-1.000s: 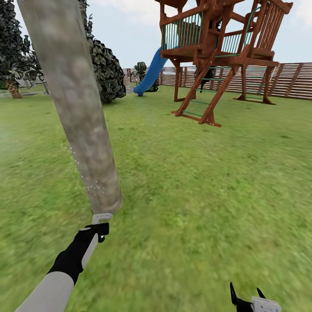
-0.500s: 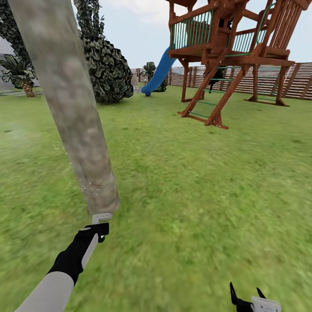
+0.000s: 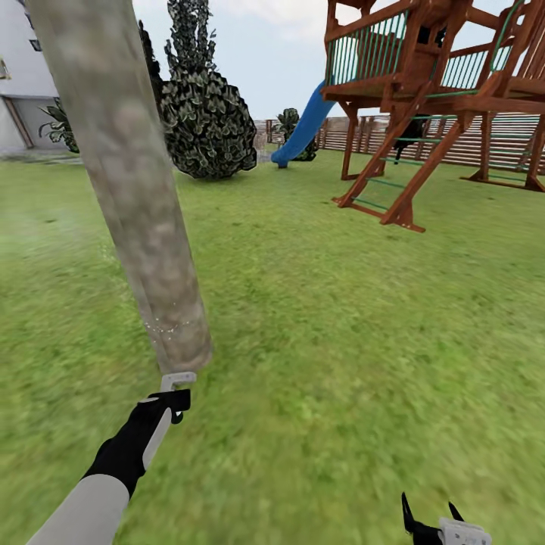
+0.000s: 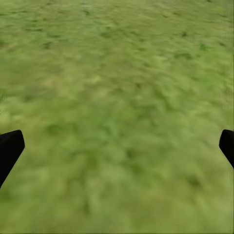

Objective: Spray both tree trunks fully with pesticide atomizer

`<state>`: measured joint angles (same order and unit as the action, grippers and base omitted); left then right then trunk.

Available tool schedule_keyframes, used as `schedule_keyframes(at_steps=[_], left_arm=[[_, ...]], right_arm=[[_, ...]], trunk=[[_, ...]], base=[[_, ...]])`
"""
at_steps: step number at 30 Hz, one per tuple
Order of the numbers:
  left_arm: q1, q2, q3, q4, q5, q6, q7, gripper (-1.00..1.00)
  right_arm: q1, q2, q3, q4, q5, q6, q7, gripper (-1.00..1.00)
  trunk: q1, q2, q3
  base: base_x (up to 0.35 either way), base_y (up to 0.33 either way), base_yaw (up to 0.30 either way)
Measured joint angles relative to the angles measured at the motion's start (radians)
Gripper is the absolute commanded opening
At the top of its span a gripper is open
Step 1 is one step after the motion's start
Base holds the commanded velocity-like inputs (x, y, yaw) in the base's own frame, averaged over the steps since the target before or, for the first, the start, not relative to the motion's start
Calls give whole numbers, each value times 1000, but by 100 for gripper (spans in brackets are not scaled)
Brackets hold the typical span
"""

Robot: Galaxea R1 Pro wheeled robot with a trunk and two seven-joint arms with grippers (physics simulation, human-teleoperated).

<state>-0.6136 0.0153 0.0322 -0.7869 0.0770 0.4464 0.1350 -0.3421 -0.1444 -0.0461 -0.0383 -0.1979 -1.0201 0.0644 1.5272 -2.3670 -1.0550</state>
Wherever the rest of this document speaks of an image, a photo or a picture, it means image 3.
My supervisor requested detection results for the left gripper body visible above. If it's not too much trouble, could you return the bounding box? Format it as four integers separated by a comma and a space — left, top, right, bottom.
154, 389, 191, 414

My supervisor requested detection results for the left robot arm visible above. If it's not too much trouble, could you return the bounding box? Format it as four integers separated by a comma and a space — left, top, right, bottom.
26, 372, 197, 545

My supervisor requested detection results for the pesticide atomizer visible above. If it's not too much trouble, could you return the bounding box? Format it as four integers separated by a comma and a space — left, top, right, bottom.
170, 412, 184, 424

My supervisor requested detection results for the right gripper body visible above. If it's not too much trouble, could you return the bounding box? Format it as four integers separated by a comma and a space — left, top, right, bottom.
413, 522, 443, 545

